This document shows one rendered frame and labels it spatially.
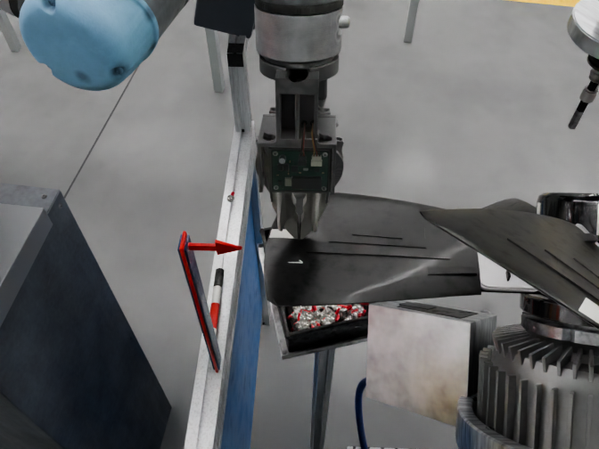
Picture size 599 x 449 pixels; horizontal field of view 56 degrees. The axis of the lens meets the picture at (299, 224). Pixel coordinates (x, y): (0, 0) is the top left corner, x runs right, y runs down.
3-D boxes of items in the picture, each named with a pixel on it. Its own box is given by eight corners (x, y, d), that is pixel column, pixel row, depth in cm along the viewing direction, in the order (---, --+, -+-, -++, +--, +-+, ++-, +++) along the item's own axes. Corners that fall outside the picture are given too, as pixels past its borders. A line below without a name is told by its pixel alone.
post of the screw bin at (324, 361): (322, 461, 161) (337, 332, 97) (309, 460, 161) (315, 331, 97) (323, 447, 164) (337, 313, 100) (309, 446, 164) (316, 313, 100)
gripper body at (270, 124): (256, 199, 54) (250, 74, 47) (264, 155, 61) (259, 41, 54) (337, 200, 53) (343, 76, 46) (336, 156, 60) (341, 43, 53)
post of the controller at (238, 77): (250, 132, 119) (242, 53, 103) (235, 132, 119) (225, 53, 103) (251, 122, 121) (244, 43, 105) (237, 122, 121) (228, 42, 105)
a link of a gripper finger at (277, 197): (267, 263, 60) (265, 188, 55) (272, 230, 65) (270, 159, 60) (297, 264, 60) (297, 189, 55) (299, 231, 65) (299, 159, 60)
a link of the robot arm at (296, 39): (258, -8, 51) (349, -6, 51) (260, 43, 54) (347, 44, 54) (249, 15, 45) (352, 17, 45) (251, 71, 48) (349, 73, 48)
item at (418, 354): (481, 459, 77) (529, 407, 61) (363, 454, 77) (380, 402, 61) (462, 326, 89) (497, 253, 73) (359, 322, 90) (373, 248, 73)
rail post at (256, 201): (269, 325, 187) (254, 159, 125) (257, 324, 187) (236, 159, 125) (270, 314, 189) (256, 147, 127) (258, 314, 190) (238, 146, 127)
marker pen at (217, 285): (214, 343, 88) (224, 267, 97) (204, 343, 88) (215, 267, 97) (215, 347, 89) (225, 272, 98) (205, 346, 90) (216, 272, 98)
